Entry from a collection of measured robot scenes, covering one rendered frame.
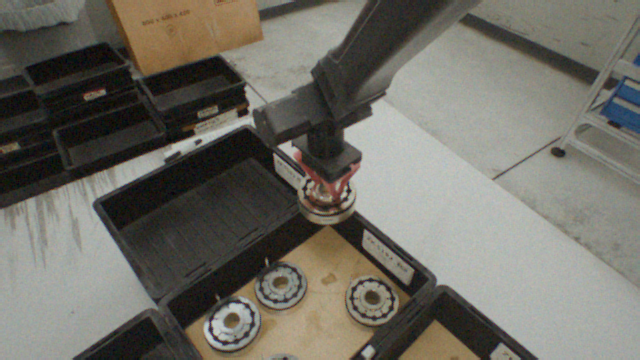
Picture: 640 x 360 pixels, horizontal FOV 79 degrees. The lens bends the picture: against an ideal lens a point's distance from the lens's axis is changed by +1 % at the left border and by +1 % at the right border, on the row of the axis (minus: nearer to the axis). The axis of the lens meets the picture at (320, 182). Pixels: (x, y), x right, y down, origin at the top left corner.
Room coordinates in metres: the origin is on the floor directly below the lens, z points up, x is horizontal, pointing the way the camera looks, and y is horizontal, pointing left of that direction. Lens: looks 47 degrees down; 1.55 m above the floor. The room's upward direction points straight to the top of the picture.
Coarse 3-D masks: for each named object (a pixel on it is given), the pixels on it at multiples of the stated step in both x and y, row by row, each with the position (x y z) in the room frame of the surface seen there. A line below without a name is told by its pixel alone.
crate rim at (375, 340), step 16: (272, 224) 0.46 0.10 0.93; (368, 224) 0.46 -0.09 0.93; (256, 240) 0.42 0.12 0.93; (384, 240) 0.42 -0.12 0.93; (224, 256) 0.39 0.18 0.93; (208, 272) 0.36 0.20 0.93; (432, 272) 0.35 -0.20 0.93; (432, 288) 0.32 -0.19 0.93; (160, 304) 0.29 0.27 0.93; (416, 304) 0.29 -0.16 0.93; (176, 320) 0.27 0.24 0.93; (400, 320) 0.27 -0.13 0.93; (176, 336) 0.24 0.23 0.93; (384, 336) 0.24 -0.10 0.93; (192, 352) 0.22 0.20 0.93
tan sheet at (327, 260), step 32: (288, 256) 0.45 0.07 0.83; (320, 256) 0.45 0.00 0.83; (352, 256) 0.45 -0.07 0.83; (320, 288) 0.38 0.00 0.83; (288, 320) 0.31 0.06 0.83; (320, 320) 0.31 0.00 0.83; (256, 352) 0.25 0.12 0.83; (288, 352) 0.25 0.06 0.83; (320, 352) 0.25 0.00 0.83; (352, 352) 0.25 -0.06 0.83
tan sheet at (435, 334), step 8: (432, 328) 0.29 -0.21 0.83; (440, 328) 0.29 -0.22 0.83; (424, 336) 0.28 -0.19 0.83; (432, 336) 0.28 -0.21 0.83; (440, 336) 0.28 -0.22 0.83; (448, 336) 0.28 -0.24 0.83; (416, 344) 0.27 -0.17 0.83; (424, 344) 0.27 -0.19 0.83; (432, 344) 0.27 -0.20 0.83; (440, 344) 0.27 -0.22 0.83; (448, 344) 0.27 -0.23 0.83; (456, 344) 0.27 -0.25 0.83; (408, 352) 0.25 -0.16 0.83; (416, 352) 0.25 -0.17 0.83; (424, 352) 0.25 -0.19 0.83; (432, 352) 0.25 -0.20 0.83; (440, 352) 0.25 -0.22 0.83; (448, 352) 0.25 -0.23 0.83; (456, 352) 0.25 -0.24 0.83; (464, 352) 0.25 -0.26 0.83
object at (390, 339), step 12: (444, 288) 0.32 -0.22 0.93; (432, 300) 0.30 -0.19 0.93; (456, 300) 0.30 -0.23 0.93; (420, 312) 0.28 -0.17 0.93; (468, 312) 0.28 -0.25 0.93; (480, 312) 0.28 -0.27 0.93; (408, 324) 0.26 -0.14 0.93; (492, 324) 0.26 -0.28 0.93; (396, 336) 0.24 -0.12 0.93; (504, 336) 0.24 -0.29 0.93; (384, 348) 0.22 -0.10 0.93; (516, 348) 0.22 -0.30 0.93
